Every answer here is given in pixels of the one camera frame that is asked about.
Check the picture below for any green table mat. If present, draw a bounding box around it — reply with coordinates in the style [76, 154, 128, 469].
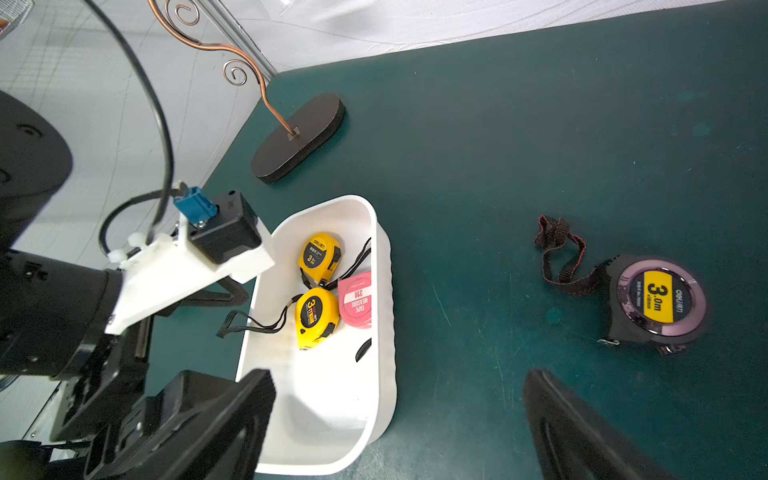
[143, 0, 768, 480]

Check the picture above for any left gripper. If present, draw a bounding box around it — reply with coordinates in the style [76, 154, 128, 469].
[47, 275, 253, 475]

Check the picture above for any black round tape measure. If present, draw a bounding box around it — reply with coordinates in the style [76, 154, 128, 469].
[534, 215, 708, 355]

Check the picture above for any yellow deli tape measure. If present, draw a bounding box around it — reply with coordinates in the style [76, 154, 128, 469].
[298, 233, 372, 291]

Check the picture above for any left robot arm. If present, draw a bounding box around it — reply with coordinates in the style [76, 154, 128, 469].
[1, 94, 261, 479]

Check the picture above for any pink tape measure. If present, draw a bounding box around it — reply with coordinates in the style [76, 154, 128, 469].
[338, 271, 373, 330]

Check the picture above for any white plastic storage box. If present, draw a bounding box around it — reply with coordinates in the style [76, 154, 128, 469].
[236, 195, 397, 476]

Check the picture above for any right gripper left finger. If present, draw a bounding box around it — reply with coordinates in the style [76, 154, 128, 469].
[84, 369, 276, 479]

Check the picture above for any small yellow tape measure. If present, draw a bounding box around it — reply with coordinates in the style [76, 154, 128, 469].
[216, 287, 341, 351]

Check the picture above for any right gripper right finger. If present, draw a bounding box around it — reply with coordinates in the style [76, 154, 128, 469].
[523, 369, 673, 480]

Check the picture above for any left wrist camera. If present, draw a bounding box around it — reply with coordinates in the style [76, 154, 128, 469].
[99, 183, 276, 335]

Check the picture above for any copper wire stand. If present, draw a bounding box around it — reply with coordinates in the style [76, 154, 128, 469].
[149, 1, 346, 184]

